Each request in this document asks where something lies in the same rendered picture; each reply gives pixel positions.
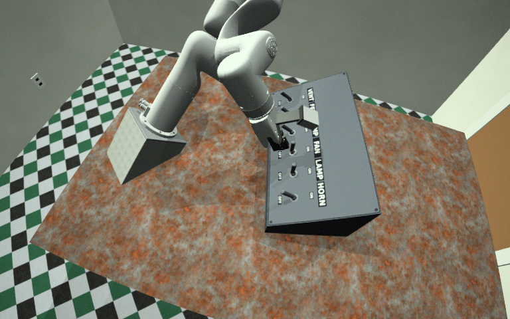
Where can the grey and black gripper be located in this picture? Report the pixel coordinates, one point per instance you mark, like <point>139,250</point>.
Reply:
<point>266,130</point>

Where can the grey switch console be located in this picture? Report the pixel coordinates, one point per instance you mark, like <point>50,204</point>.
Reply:
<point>332,191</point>

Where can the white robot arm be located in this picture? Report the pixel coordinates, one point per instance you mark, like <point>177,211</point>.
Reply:
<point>229,25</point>

